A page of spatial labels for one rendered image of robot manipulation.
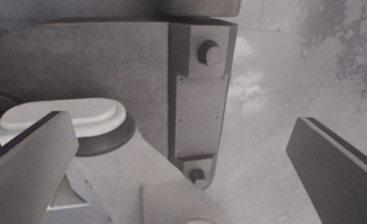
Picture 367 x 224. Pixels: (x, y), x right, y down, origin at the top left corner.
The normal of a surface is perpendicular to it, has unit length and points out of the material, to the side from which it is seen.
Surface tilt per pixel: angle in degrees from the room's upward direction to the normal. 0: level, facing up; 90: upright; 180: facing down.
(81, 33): 0
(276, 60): 0
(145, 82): 0
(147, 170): 90
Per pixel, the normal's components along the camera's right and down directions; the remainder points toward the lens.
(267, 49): 0.21, 0.49
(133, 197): 0.04, -0.87
